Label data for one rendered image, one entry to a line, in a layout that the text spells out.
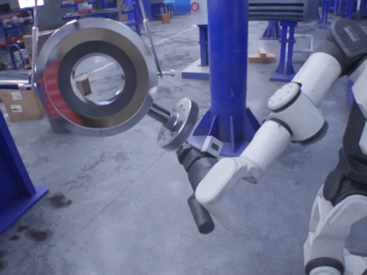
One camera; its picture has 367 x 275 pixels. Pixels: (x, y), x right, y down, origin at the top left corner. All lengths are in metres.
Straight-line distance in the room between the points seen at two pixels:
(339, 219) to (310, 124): 0.40
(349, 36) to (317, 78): 0.16
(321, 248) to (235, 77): 1.53
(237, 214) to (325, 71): 0.39
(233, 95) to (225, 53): 0.36
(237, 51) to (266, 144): 1.65
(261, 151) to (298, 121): 0.10
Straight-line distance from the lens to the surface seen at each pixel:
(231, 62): 2.18
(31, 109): 3.83
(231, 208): 0.55
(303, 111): 0.59
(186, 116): 0.88
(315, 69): 0.70
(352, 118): 0.80
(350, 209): 0.90
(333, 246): 1.07
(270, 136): 0.59
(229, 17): 2.12
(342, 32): 0.78
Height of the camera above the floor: 1.32
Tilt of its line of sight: 30 degrees down
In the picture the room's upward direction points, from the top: 5 degrees counter-clockwise
